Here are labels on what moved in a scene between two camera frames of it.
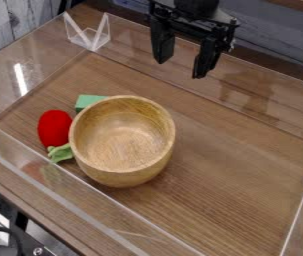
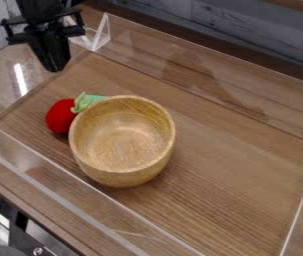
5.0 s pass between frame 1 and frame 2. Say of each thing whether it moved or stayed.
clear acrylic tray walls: stayed
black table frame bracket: stayed
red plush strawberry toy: moved
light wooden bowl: stayed
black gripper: moved
